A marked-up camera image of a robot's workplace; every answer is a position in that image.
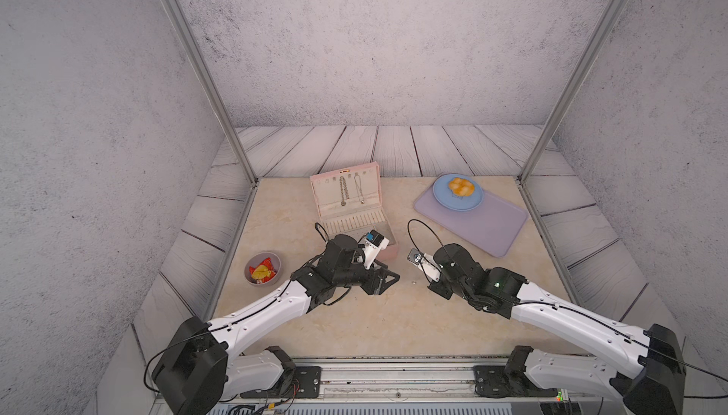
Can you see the pink jewelry box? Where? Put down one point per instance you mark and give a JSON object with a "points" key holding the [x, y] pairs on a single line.
{"points": [[350, 202]]}

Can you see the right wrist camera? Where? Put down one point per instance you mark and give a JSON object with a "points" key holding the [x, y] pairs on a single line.
{"points": [[425, 264]]}

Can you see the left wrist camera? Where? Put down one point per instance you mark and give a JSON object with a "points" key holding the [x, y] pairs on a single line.
{"points": [[374, 243]]}

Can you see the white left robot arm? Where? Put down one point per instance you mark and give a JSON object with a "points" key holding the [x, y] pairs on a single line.
{"points": [[206, 362]]}

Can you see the metal base rail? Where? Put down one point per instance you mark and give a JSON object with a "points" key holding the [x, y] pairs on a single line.
{"points": [[421, 379]]}

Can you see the blue plate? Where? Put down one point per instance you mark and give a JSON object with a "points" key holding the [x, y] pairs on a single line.
{"points": [[443, 195]]}

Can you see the metal frame post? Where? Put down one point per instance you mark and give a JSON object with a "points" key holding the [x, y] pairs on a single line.
{"points": [[181, 26], [608, 19]]}

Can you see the orange bread pastry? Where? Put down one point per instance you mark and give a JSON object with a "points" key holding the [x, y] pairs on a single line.
{"points": [[461, 187]]}

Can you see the purple cutting mat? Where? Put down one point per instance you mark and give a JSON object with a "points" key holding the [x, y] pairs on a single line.
{"points": [[493, 226]]}

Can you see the metal frame post left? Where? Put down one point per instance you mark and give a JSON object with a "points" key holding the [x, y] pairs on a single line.
{"points": [[181, 26]]}

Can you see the small purple bowl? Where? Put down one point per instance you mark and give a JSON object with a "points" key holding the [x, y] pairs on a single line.
{"points": [[256, 260]]}

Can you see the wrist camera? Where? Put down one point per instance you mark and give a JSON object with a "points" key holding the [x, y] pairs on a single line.
{"points": [[374, 243], [425, 264]]}

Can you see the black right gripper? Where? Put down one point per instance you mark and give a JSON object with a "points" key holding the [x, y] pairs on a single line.
{"points": [[433, 286]]}

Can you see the metal frame post right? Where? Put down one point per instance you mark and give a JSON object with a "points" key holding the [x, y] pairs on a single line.
{"points": [[608, 19]]}

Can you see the red yellow snack packets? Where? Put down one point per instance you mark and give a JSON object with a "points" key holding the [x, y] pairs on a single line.
{"points": [[263, 272]]}

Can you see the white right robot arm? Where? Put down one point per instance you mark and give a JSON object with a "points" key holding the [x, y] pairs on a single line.
{"points": [[642, 369]]}

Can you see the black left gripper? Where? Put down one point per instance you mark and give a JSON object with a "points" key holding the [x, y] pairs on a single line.
{"points": [[377, 287]]}

